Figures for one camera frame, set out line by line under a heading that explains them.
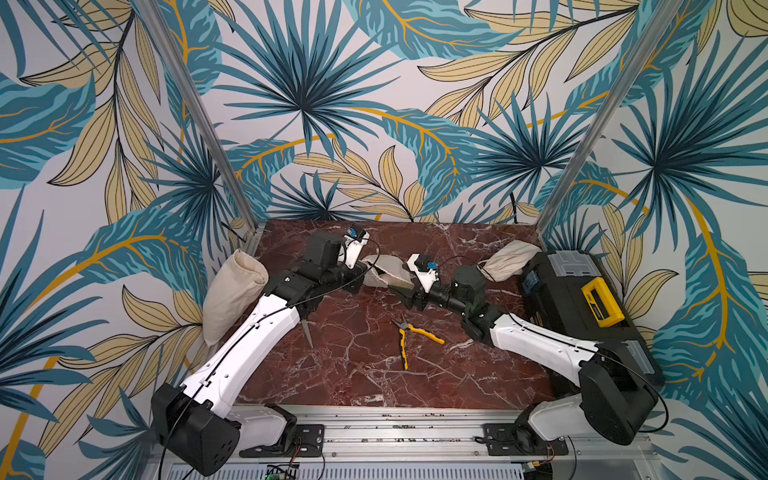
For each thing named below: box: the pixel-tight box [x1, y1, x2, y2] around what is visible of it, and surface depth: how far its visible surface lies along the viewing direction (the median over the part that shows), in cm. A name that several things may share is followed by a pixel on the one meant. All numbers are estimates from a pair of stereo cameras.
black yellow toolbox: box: [521, 250, 665, 387], surface depth 81 cm
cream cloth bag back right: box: [477, 239, 542, 281], surface depth 97 cm
